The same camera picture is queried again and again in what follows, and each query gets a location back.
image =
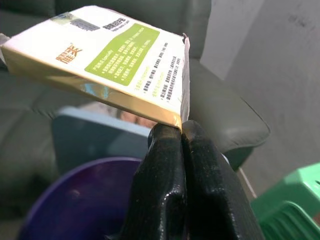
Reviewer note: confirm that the grey-green leather sofa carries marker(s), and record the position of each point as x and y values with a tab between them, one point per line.
225	105

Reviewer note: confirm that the green plastic stool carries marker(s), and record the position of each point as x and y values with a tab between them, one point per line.
290	210

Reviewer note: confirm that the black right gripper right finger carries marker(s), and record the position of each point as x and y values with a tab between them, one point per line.
212	195

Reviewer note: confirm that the blue-grey plastic chair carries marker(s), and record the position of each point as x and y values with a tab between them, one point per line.
95	140

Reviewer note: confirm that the white carton with green label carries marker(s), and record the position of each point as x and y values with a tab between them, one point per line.
100	65

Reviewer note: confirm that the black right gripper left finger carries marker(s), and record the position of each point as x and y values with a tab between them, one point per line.
160	190

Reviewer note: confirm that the purple plastic rubbish bin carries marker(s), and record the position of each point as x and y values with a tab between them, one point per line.
82	200

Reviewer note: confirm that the beige crumpled cloth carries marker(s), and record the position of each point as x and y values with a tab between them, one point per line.
136	120

